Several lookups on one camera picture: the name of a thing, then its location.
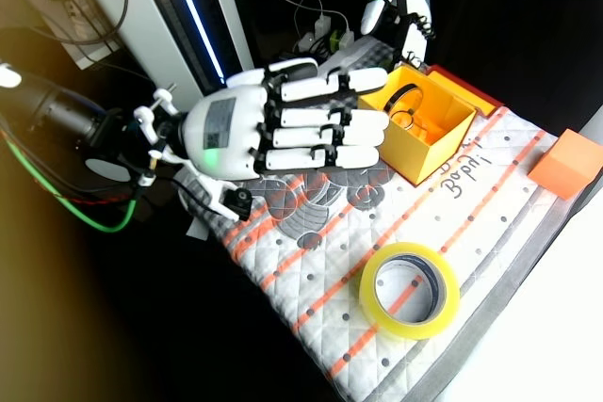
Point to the yellow box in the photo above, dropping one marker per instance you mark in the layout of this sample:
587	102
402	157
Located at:
419	157

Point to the orange cube block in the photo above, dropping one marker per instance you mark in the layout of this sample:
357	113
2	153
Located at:
565	166

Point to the white power strip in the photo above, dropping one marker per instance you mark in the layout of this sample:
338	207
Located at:
325	30

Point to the white column with light strip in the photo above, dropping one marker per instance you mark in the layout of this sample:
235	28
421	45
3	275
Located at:
155	20

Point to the grey quilt with printed bear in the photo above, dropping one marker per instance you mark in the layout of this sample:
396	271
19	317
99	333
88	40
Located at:
377	223

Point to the yellow clear tape roll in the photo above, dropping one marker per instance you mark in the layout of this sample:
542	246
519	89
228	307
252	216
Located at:
372	298

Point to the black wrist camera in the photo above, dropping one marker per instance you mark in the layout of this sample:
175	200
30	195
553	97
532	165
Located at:
238	202

